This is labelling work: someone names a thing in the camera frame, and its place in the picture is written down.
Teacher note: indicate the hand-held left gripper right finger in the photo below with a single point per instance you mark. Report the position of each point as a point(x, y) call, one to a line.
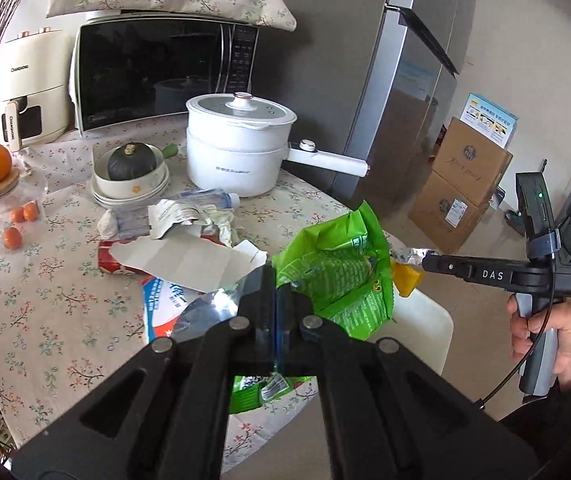
point(290, 312)

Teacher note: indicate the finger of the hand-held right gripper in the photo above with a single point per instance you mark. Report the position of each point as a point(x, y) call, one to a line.
point(445, 265)

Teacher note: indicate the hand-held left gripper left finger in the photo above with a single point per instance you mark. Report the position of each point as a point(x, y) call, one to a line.
point(260, 302)

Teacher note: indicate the yellow foil packet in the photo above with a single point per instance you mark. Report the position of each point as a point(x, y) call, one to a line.
point(408, 280)

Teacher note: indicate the clear plastic wrapper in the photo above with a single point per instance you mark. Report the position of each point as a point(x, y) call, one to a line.
point(208, 310)

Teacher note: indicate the green plastic bag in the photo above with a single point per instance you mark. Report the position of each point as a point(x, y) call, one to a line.
point(340, 270)

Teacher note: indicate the blue white plastic bag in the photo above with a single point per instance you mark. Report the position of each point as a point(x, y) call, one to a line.
point(160, 305)

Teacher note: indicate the person's right forearm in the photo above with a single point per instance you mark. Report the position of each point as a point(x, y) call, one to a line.
point(565, 412)

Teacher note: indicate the white chair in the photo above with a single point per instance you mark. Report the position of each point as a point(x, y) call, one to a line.
point(420, 325)

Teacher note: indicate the white paper sheet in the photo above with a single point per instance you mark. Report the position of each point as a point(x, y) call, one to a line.
point(185, 265)

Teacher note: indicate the small blue box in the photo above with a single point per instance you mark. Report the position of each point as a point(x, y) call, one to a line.
point(498, 199)

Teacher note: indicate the torn silver white wrapper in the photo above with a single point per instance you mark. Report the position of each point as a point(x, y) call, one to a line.
point(185, 217)

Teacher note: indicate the clear plastic bottle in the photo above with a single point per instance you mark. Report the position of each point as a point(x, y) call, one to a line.
point(210, 199)

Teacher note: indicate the white electric cooking pot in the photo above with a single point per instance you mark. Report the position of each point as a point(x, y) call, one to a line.
point(235, 160)

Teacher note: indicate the blue printed box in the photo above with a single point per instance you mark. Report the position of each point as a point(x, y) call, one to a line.
point(490, 120)

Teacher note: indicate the white tissue pack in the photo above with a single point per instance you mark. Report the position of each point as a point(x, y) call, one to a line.
point(123, 224)

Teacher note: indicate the dark green pumpkin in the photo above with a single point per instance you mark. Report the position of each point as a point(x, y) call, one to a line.
point(132, 162)

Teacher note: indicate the floral tablecloth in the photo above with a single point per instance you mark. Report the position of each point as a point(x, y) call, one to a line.
point(65, 310)

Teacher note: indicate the grey refrigerator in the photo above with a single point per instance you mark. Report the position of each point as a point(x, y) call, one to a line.
point(365, 85)

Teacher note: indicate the small orange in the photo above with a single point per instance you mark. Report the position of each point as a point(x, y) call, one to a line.
point(17, 215)
point(31, 212)
point(12, 238)

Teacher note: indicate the black white microwave oven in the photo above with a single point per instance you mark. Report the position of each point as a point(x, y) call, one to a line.
point(140, 70)

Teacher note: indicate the glass jar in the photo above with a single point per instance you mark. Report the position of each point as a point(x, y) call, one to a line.
point(5, 202)

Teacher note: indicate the cream air fryer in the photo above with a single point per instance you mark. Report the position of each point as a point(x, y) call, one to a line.
point(30, 75)

